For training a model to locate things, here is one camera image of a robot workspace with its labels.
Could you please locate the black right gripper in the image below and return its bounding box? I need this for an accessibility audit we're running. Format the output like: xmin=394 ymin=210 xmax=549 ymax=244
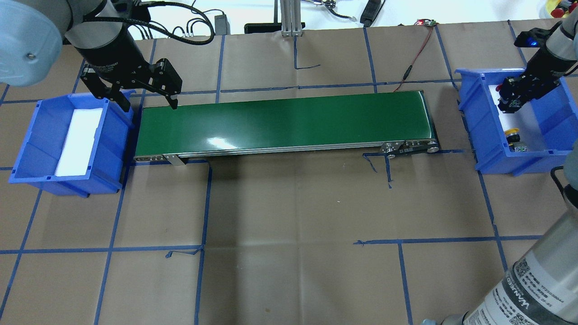
xmin=498 ymin=54 xmax=570 ymax=114

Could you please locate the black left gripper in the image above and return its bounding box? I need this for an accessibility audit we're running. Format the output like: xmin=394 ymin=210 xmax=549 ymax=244
xmin=72 ymin=23 xmax=182 ymax=112

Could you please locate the yellow push button switch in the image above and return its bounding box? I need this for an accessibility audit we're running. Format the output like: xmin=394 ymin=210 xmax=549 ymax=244
xmin=504 ymin=128 xmax=529 ymax=152

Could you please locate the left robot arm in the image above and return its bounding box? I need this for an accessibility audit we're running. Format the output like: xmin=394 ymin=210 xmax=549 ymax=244
xmin=0 ymin=0 xmax=182 ymax=111

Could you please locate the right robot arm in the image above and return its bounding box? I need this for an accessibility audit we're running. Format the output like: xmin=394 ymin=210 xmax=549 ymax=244
xmin=442 ymin=0 xmax=577 ymax=325

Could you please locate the white foam pad right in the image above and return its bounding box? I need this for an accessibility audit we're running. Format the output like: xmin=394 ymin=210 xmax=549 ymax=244
xmin=497 ymin=103 xmax=546 ymax=152

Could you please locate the white foam pad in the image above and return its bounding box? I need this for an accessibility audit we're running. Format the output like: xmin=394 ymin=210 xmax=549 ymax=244
xmin=497 ymin=103 xmax=546 ymax=152
xmin=54 ymin=107 xmax=103 ymax=176

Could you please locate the blue plastic bin right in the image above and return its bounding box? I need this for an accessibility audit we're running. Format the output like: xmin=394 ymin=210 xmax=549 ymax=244
xmin=456 ymin=68 xmax=577 ymax=176

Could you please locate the blue plastic bin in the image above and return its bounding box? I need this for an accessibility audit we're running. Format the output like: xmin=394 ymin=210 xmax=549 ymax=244
xmin=9 ymin=93 xmax=134 ymax=197
xmin=456 ymin=68 xmax=577 ymax=176

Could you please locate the white foam pad left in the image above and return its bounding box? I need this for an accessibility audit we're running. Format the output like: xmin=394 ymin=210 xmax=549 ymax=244
xmin=54 ymin=107 xmax=103 ymax=176

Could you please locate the black power adapter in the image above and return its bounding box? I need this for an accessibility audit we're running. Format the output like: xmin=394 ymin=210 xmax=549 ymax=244
xmin=214 ymin=14 xmax=231 ymax=36

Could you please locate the green conveyor belt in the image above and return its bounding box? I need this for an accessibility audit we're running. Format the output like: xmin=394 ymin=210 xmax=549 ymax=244
xmin=134 ymin=91 xmax=441 ymax=164

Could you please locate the blue plastic bin left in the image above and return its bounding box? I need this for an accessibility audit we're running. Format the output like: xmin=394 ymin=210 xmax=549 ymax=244
xmin=9 ymin=93 xmax=134 ymax=197

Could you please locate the black braided cable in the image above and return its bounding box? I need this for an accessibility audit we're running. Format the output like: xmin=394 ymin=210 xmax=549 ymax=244
xmin=549 ymin=165 xmax=570 ymax=199

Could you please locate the red black wire pair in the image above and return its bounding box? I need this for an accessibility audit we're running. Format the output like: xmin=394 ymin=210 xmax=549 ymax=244
xmin=393 ymin=19 xmax=439 ymax=93

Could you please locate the aluminium profile post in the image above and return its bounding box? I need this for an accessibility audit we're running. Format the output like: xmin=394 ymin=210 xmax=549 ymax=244
xmin=279 ymin=0 xmax=303 ymax=37

